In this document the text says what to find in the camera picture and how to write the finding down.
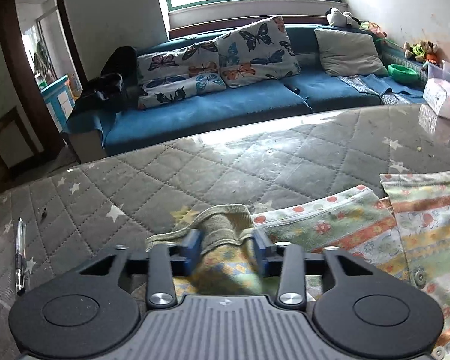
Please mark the pink tissue pack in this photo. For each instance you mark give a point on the pink tissue pack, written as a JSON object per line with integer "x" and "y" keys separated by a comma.
{"x": 437, "y": 96}

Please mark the grey quilted star table cover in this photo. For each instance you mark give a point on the grey quilted star table cover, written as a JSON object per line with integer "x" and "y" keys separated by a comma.
{"x": 73, "y": 214}

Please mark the black bag on sofa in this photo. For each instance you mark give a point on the black bag on sofa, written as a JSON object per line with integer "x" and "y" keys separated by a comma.
{"x": 116, "y": 88}

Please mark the green plastic bowl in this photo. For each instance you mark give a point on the green plastic bowl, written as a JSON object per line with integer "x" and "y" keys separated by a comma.
{"x": 402, "y": 74}

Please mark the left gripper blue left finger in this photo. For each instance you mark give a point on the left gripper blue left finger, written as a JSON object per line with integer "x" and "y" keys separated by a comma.
{"x": 165, "y": 259}

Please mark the dark wooden side table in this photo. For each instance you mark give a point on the dark wooden side table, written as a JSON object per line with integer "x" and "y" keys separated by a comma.
{"x": 17, "y": 149}

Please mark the blue sofa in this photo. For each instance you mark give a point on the blue sofa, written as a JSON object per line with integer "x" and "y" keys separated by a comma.
{"x": 99, "y": 134}

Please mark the right butterfly print pillow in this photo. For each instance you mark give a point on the right butterfly print pillow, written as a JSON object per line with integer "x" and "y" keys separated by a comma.
{"x": 256, "y": 52}

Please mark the green and brown plush toys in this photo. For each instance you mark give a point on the green and brown plush toys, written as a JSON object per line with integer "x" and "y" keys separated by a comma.
{"x": 422, "y": 52}

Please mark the plain grey pillow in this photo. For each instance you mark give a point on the plain grey pillow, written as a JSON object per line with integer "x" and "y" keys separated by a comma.
{"x": 346, "y": 54}

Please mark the green floral patterned garment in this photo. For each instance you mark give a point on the green floral patterned garment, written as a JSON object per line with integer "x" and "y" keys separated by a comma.
{"x": 406, "y": 233}

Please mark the dark wooden door frame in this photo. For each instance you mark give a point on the dark wooden door frame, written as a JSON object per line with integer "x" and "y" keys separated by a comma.
{"x": 21, "y": 74}

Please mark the small blue white cabinet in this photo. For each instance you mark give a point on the small blue white cabinet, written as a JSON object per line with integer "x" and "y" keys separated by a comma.
{"x": 59, "y": 100}

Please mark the white and black plush toy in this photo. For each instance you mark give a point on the white and black plush toy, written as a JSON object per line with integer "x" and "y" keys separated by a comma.
{"x": 337, "y": 18}

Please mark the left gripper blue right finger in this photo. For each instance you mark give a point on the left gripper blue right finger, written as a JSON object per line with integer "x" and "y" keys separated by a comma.
{"x": 285, "y": 261}

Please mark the clear plastic storage box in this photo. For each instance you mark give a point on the clear plastic storage box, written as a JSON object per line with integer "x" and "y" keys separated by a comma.
{"x": 439, "y": 71}

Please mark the black and silver pen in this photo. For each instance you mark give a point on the black and silver pen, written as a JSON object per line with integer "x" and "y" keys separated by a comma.
{"x": 20, "y": 259}

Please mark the butterfly print pillow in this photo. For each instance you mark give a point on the butterfly print pillow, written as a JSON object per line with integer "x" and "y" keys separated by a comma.
{"x": 256, "y": 52}
{"x": 172, "y": 76}

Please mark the left butterfly print pillow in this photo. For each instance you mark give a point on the left butterfly print pillow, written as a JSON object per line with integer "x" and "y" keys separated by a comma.
{"x": 172, "y": 76}

